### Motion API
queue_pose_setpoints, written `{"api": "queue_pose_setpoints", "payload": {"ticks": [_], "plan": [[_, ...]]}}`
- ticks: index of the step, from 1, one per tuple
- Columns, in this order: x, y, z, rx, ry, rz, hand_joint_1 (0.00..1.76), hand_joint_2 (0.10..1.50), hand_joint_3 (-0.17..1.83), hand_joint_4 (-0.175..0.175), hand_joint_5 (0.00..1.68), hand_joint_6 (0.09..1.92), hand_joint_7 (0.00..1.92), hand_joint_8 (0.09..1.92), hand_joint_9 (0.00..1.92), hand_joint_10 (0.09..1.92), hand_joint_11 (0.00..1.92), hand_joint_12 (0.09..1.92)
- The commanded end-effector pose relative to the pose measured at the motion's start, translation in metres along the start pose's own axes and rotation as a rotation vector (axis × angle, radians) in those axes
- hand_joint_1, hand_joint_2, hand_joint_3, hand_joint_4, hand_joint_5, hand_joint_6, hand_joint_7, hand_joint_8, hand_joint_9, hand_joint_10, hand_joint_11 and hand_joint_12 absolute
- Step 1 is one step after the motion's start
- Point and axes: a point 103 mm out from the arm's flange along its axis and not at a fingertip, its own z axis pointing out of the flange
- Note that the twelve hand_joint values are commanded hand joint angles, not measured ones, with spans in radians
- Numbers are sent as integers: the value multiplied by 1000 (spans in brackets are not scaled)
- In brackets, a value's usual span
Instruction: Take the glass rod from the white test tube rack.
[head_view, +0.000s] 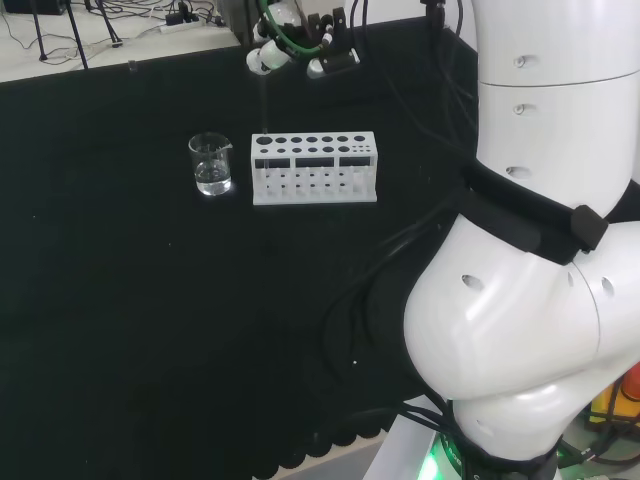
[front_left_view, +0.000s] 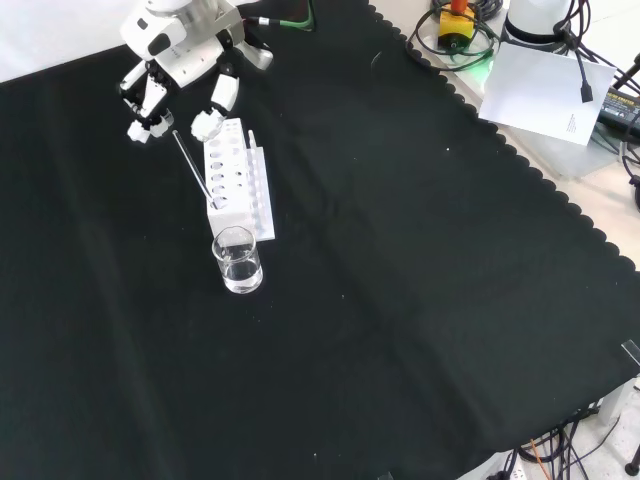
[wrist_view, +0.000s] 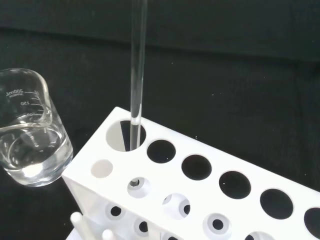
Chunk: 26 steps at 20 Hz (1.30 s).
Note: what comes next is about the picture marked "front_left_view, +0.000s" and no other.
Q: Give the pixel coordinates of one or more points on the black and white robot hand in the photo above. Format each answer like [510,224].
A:
[185,50]

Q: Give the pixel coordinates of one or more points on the clear glass rod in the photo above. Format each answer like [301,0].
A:
[192,169]

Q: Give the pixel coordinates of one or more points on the white test tube rack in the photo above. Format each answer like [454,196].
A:
[235,190]

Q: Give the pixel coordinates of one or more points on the clear glass beaker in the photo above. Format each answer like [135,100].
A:
[239,262]

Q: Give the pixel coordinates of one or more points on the yellow stop button box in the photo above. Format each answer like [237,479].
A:
[455,27]

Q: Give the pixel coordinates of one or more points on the black bench cloth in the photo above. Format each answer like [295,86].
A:
[350,280]

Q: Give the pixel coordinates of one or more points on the white paper sheet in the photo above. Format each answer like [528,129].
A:
[545,95]

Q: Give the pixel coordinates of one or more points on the pale board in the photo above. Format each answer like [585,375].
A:
[575,155]

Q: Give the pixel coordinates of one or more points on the black power adapter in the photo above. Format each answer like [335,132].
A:
[620,111]

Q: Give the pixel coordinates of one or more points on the black tripod leg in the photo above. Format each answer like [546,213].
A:
[633,462]

